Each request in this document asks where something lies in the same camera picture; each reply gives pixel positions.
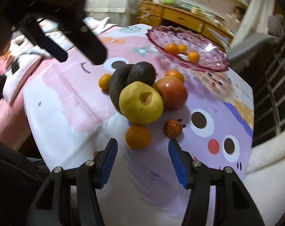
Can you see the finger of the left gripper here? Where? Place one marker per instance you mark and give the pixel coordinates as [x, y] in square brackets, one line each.
[33, 32]
[86, 41]

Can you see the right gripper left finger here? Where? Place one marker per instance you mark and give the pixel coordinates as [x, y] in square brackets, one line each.
[68, 197]

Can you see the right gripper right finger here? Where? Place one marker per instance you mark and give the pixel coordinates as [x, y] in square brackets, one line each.
[233, 203]

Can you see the small orange kumquat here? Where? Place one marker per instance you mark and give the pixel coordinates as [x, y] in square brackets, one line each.
[104, 82]

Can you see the overripe black banana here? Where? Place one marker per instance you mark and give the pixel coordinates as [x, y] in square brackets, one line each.
[117, 84]

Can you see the orange tangerine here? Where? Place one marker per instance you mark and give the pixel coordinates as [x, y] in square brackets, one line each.
[172, 49]
[176, 74]
[193, 57]
[138, 137]

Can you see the yellow pear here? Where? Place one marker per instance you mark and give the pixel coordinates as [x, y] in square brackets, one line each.
[140, 103]

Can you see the red lychee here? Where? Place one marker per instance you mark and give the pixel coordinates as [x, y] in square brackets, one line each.
[173, 128]

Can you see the red apple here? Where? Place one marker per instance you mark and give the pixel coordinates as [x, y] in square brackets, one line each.
[172, 91]

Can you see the dark avocado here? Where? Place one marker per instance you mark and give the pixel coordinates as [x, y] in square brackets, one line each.
[142, 72]

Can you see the small orange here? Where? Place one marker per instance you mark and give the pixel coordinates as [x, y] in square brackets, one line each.
[182, 48]

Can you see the floral patterned blanket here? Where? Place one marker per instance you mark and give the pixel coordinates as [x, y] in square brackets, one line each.
[21, 45]

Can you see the white floral curtain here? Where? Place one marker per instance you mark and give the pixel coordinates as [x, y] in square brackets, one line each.
[265, 178]

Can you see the cartoon printed tablecloth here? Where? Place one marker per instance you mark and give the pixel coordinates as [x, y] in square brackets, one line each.
[72, 119]

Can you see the wooden desk with drawers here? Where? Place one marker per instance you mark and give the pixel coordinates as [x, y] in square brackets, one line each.
[204, 17]

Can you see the pink plastic fruit bowl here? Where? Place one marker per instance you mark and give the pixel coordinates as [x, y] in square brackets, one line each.
[211, 57]

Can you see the metal window grille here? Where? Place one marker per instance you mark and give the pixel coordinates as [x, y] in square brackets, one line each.
[269, 99]

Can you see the grey office chair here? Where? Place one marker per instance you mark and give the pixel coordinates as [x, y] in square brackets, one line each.
[255, 41]

